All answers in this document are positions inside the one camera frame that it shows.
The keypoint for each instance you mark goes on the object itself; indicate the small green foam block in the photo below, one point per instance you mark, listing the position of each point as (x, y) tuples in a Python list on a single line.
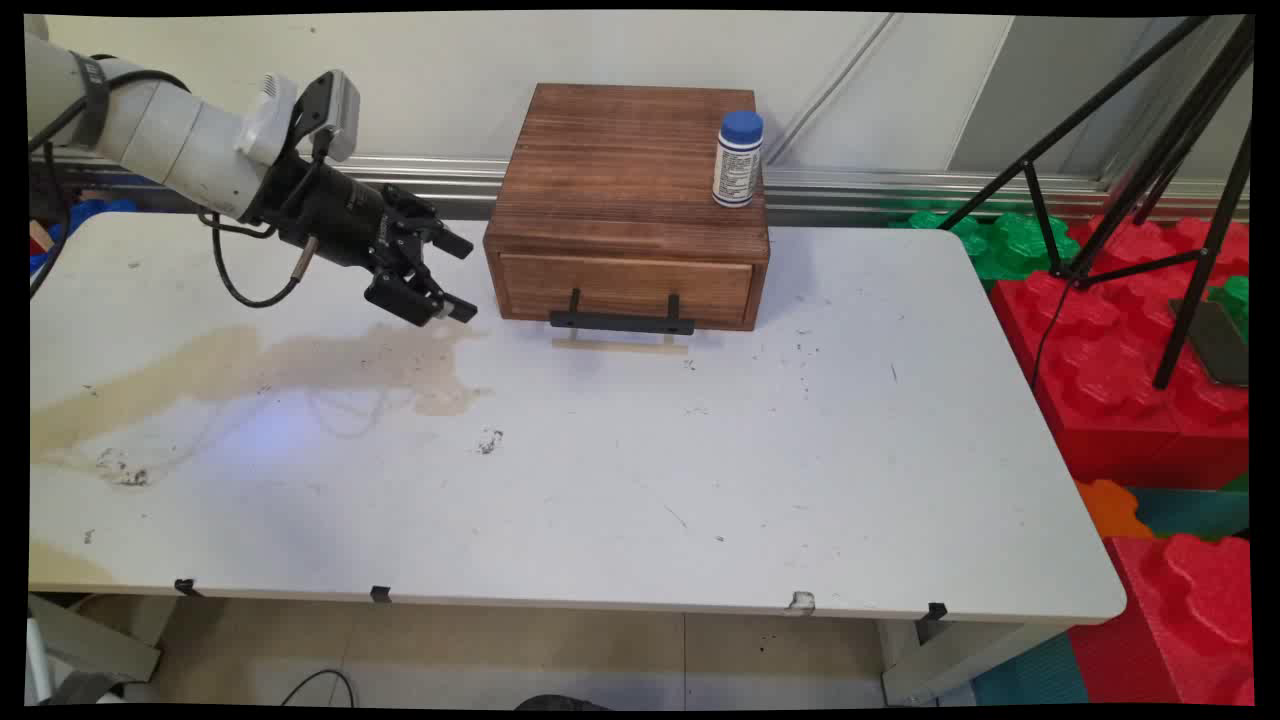
[(1235, 300)]

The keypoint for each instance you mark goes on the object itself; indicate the orange foam piece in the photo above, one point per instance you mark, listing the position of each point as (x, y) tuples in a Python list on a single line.
[(1110, 510)]

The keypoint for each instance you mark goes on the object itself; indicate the large red foam block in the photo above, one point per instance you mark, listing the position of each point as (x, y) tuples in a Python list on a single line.
[(1110, 380)]

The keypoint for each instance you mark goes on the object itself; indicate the teal foam mat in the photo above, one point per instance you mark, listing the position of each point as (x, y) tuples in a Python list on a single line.
[(1030, 675), (1195, 512)]

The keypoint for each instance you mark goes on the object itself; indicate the brown wooden drawer cabinet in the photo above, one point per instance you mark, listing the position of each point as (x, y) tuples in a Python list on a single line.
[(625, 165)]

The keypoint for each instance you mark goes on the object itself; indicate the dark flat phone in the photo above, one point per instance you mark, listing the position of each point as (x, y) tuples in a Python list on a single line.
[(1215, 345)]

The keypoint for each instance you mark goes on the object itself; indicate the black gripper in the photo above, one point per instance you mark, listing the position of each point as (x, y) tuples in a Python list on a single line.
[(335, 220)]

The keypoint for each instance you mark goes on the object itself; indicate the blue foam block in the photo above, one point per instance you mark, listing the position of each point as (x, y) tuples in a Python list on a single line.
[(85, 212)]

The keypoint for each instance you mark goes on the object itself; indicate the white bottle blue cap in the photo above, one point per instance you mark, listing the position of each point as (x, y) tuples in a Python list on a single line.
[(738, 160)]

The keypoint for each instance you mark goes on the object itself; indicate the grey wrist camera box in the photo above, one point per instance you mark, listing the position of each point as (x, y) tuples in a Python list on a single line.
[(335, 110)]

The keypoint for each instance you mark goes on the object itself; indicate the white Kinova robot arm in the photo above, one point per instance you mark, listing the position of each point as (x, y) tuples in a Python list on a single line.
[(150, 125)]

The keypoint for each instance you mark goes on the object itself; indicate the grey table leg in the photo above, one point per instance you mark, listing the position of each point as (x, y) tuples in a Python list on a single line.
[(960, 660), (90, 640)]

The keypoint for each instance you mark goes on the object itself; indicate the black tripod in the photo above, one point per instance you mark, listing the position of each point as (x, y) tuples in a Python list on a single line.
[(1150, 170)]

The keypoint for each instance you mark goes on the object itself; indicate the aluminium wall rail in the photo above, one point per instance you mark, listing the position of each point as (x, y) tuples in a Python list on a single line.
[(880, 190)]

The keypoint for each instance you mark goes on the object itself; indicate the wooden drawer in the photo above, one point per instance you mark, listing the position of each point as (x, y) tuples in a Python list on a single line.
[(625, 288)]

